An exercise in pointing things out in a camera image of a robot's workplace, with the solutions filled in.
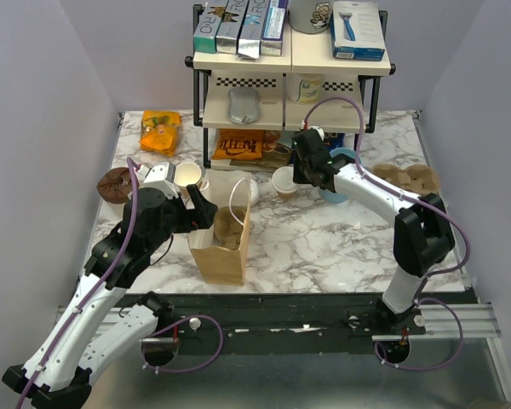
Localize blue razor box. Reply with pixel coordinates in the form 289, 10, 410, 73
330, 1, 386, 62

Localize purple white toothpaste box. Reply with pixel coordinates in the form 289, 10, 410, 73
261, 0, 289, 56

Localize brown paper coffee cup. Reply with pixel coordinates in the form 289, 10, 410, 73
276, 189, 297, 200

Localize blue plastic cup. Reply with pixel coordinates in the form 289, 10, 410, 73
318, 147, 356, 204

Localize blue silver toothpaste box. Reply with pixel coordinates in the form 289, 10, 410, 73
237, 0, 270, 60

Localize teal toothpaste box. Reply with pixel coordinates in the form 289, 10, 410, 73
193, 0, 228, 54

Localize white printed cup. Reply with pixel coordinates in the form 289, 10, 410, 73
286, 73, 324, 105

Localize brown paper bag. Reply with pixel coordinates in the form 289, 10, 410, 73
187, 170, 251, 286

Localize blue Doritos bag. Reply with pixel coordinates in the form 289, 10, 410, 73
324, 132, 345, 150

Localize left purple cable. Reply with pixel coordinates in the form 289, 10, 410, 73
14, 156, 225, 409

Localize orange Kettle chips bag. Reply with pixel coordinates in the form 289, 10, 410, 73
211, 128, 295, 172

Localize two-tier shelf rack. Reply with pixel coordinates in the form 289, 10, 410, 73
185, 1, 395, 170

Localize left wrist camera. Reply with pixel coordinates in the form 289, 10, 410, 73
142, 162, 180, 199

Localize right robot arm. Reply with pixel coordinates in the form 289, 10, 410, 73
292, 128, 455, 334

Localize grey sponge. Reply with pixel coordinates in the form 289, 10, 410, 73
228, 87, 260, 124

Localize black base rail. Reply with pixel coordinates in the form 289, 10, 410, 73
114, 291, 435, 357

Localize brown paper cups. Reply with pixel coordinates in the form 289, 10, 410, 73
174, 162, 210, 201

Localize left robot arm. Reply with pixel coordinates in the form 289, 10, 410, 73
2, 185, 217, 408

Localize orange snack bag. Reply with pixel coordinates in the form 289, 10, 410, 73
140, 111, 181, 157

